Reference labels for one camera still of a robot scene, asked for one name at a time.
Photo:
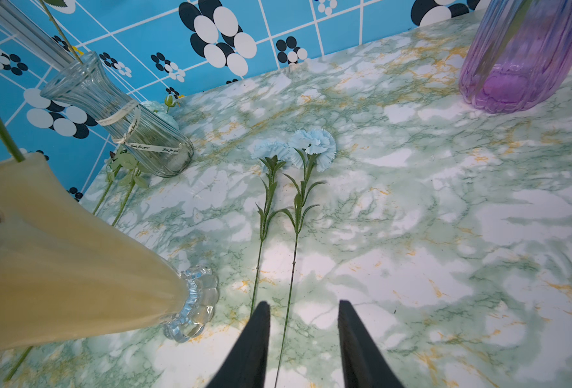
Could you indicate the purple tinted glass vase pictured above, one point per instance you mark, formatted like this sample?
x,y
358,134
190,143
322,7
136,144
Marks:
x,y
519,57

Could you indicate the aluminium frame post left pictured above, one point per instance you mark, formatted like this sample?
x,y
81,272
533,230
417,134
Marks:
x,y
33,37

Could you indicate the yellow beige vase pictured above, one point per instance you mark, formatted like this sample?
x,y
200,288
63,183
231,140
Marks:
x,y
65,274

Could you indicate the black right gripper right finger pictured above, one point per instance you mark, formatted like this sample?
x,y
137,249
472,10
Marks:
x,y
362,362

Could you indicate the pink rose stem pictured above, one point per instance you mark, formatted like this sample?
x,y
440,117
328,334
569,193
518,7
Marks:
x,y
60,31

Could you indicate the clear ribbed glass vase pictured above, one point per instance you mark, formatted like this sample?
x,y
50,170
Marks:
x,y
87,86

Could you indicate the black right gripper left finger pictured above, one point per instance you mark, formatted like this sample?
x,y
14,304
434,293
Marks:
x,y
246,363

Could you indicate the blue carnation stem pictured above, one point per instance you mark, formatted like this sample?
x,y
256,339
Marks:
x,y
274,155
314,149

